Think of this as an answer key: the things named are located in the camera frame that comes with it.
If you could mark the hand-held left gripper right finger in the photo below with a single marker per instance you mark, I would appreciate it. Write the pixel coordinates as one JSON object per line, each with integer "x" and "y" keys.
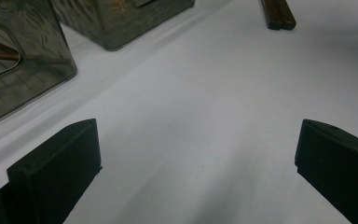
{"x": 341, "y": 171}

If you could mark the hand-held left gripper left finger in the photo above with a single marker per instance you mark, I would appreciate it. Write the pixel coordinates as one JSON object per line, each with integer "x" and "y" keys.
{"x": 56, "y": 168}

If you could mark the smoky clear plastic bin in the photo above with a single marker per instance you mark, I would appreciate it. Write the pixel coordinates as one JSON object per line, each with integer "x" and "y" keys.
{"x": 121, "y": 25}
{"x": 43, "y": 46}

